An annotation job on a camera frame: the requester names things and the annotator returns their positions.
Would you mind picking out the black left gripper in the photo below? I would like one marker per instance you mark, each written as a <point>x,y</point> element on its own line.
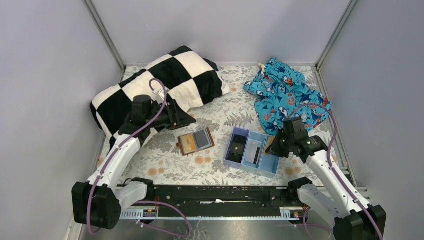
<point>177,116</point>

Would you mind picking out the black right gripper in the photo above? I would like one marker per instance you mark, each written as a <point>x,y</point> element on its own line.
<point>280,143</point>

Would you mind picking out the brown leather card holder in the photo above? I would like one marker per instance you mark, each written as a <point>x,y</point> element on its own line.
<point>187,146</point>

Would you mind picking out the grey credit card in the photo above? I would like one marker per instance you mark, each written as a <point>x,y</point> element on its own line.
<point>202,139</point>

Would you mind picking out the gold credit card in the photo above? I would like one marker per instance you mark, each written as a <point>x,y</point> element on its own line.
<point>268,144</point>

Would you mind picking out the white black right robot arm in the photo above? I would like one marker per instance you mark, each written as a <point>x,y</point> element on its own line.
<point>348,213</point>

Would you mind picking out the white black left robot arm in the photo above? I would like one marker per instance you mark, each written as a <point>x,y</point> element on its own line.
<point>99,202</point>

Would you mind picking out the white card in middle slot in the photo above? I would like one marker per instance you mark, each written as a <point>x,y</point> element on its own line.
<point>253,150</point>

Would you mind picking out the purple blue card organizer box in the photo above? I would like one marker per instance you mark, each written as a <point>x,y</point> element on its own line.
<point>267,165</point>

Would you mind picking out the black card in purple slot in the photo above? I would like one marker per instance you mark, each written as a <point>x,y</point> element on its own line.
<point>237,148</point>

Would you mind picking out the floral patterned table mat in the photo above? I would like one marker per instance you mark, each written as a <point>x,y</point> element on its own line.
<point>161,161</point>

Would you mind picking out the black white checkered blanket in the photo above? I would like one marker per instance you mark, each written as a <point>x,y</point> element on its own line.
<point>192,81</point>

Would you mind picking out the blue shark print cloth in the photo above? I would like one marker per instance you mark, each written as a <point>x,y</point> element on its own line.
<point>280,91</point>

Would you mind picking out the slotted grey cable duct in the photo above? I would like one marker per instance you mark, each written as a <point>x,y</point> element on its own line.
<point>219,214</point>

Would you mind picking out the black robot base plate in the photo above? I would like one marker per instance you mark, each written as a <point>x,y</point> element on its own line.
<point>180,198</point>

